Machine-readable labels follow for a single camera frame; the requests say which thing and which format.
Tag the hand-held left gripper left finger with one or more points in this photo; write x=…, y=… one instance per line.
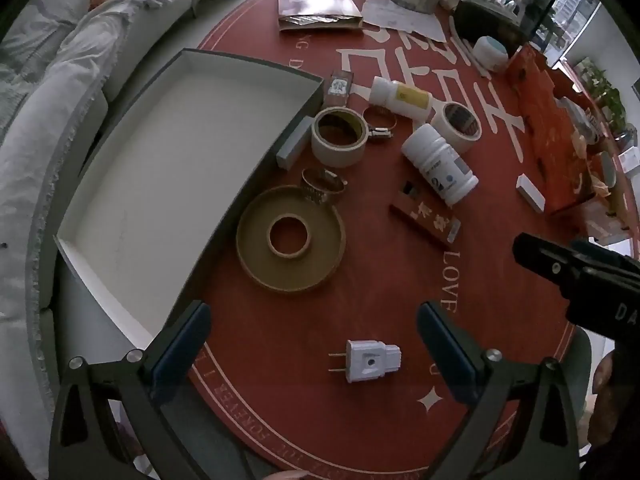
x=182, y=350

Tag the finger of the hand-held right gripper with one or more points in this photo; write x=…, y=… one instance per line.
x=610, y=257
x=545, y=260

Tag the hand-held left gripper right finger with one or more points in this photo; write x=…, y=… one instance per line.
x=445, y=350

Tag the white rectangular block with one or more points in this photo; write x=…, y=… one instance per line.
x=531, y=192

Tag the white plug adapter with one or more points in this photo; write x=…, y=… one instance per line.
x=370, y=362

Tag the white pill bottle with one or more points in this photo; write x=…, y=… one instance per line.
x=440, y=165

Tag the small masking tape roll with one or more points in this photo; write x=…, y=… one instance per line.
x=452, y=135

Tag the shallow white cardboard box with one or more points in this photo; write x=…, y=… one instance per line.
x=175, y=175

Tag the white bottle with yellow label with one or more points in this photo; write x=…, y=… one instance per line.
x=400, y=96

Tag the large masking tape roll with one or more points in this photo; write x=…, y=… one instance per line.
x=335, y=152

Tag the person's right forearm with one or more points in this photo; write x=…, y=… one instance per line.
x=615, y=400

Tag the grey-green chair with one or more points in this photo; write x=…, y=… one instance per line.
x=582, y=370

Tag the red printed table mat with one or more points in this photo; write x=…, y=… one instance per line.
x=380, y=290

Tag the red gift box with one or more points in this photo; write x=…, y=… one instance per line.
x=555, y=125

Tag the small black chip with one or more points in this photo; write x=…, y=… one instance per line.
x=409, y=188

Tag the green potted plant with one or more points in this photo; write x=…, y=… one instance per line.
x=602, y=90

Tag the white jar with blue lid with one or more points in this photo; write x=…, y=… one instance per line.
x=490, y=52

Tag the grey rectangular block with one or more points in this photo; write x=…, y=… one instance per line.
x=294, y=145

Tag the white covered sofa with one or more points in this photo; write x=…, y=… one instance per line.
x=40, y=160

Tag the black bag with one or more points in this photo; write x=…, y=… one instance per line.
x=492, y=20

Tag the small card packet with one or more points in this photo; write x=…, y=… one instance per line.
x=340, y=87

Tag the white paper sheets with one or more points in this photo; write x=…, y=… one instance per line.
x=400, y=20

